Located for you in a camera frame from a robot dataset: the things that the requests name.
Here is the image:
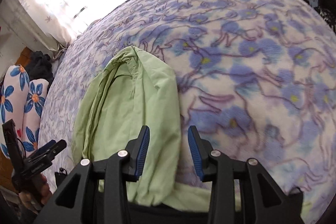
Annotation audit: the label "black white patterned cloth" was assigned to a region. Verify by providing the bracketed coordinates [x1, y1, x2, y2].
[314, 6, 336, 33]

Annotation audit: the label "blue cat print blanket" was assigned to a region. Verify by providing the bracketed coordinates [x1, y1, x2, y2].
[37, 0, 336, 224]

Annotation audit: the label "white blue flower quilt roll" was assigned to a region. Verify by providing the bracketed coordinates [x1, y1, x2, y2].
[1, 65, 49, 157]

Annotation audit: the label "dark clothes pile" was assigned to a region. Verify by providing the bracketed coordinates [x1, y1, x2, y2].
[25, 51, 54, 84]

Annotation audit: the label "green and black hooded jacket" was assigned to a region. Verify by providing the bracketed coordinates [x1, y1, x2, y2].
[71, 45, 242, 214]

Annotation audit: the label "person's left hand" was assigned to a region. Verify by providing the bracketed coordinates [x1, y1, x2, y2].
[19, 174, 52, 214]

